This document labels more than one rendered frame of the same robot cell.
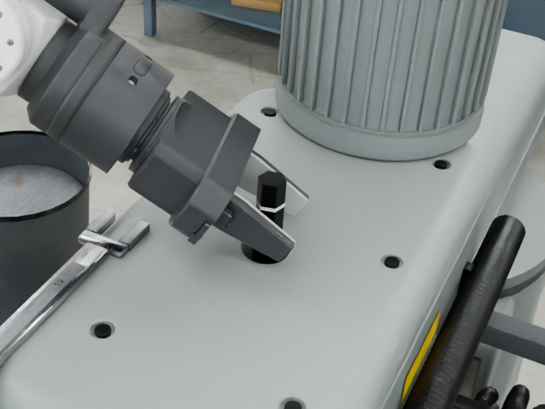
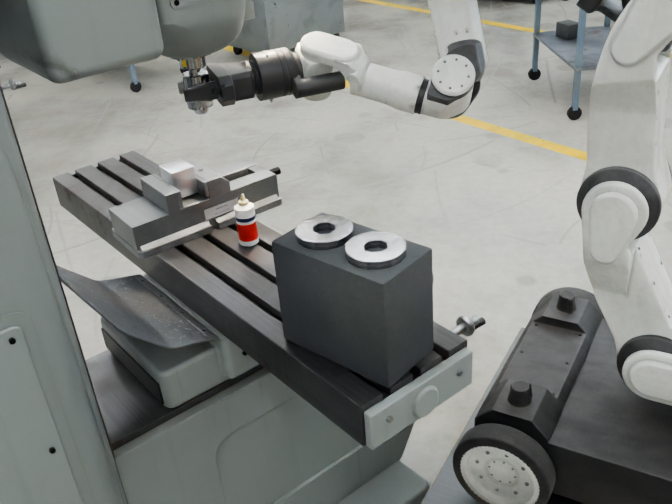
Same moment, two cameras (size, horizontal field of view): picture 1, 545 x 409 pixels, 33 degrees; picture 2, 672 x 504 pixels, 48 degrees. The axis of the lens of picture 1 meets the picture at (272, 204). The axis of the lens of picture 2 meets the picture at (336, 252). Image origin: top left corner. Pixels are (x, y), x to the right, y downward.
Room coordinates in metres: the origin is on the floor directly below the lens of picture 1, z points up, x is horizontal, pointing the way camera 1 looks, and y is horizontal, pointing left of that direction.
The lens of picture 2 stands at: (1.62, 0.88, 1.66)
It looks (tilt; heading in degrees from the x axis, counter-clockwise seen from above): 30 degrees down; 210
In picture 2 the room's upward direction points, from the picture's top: 5 degrees counter-clockwise
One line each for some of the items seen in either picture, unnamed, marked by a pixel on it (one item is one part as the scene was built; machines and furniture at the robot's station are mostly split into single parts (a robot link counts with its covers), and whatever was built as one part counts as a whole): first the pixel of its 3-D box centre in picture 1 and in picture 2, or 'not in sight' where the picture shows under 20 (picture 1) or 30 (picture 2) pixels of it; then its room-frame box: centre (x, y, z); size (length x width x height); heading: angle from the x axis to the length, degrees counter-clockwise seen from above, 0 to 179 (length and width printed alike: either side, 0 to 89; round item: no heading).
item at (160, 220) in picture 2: not in sight; (195, 196); (0.47, -0.13, 0.96); 0.35 x 0.15 x 0.11; 155
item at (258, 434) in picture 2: not in sight; (265, 424); (0.54, 0.01, 0.41); 0.80 x 0.30 x 0.60; 157
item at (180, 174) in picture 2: not in sight; (178, 178); (0.50, -0.14, 1.01); 0.06 x 0.05 x 0.06; 65
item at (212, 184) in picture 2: not in sight; (203, 178); (0.45, -0.11, 0.99); 0.12 x 0.06 x 0.04; 65
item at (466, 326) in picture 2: not in sight; (454, 332); (0.13, 0.34, 0.48); 0.22 x 0.06 x 0.06; 157
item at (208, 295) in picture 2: not in sight; (216, 256); (0.54, -0.04, 0.86); 1.24 x 0.23 x 0.08; 67
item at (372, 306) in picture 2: not in sight; (353, 292); (0.75, 0.40, 1.00); 0.22 x 0.12 x 0.20; 77
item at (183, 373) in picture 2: not in sight; (234, 304); (0.56, 0.00, 0.76); 0.50 x 0.35 x 0.12; 157
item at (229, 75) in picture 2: not in sight; (246, 80); (0.49, 0.06, 1.24); 0.13 x 0.12 x 0.10; 49
